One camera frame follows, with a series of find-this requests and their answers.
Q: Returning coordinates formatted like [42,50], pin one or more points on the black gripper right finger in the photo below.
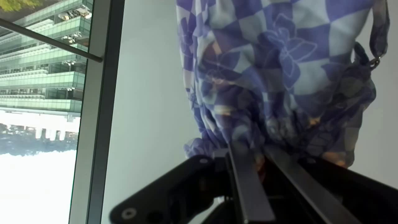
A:
[318,198]

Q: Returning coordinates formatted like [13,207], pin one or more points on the blue white checkered cloth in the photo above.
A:
[288,73]

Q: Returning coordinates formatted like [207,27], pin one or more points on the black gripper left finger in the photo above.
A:
[252,200]

